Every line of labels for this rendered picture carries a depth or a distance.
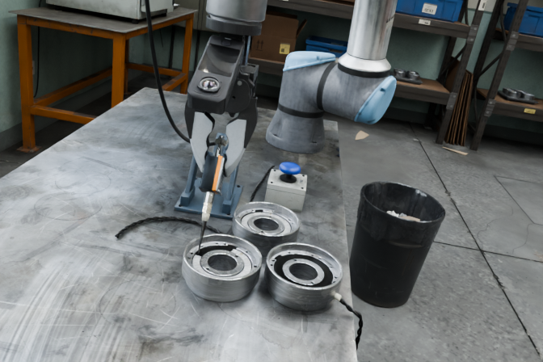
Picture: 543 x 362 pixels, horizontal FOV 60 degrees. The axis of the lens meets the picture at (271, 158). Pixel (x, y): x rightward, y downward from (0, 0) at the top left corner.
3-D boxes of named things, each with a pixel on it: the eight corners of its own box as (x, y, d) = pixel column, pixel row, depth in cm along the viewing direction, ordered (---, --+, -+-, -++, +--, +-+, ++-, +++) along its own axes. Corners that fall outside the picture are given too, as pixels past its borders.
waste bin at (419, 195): (423, 322, 188) (455, 229, 172) (339, 305, 189) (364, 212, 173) (409, 271, 219) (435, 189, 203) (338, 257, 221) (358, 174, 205)
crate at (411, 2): (447, 19, 415) (454, -7, 407) (458, 23, 380) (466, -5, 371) (388, 9, 417) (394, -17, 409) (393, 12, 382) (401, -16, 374)
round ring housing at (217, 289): (244, 315, 59) (249, 288, 57) (167, 292, 61) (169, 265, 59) (266, 269, 68) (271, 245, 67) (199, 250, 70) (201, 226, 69)
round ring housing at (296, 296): (246, 287, 64) (250, 262, 62) (289, 257, 72) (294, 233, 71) (312, 326, 59) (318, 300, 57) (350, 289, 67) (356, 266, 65)
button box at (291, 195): (301, 212, 86) (306, 188, 84) (263, 205, 86) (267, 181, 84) (303, 193, 93) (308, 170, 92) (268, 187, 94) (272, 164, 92)
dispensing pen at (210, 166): (185, 251, 62) (210, 129, 65) (190, 252, 66) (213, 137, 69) (201, 254, 62) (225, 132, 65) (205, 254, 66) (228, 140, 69)
